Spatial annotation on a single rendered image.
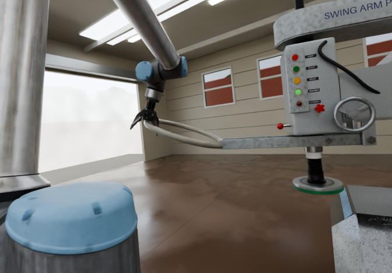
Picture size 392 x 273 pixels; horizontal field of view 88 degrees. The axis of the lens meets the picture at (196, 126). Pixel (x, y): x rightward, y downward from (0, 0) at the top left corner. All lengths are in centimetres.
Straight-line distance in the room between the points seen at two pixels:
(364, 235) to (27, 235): 97
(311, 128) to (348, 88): 22
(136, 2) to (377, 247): 109
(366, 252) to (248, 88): 688
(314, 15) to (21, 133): 110
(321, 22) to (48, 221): 111
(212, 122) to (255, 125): 171
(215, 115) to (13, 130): 775
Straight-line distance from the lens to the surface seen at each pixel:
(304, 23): 112
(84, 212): 28
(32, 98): 46
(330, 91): 107
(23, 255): 31
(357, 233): 102
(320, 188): 111
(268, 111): 732
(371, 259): 100
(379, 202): 118
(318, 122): 105
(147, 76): 95
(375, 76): 114
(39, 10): 54
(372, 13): 119
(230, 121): 777
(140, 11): 68
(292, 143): 108
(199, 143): 96
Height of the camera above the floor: 126
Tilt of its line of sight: level
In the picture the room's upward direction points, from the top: 6 degrees counter-clockwise
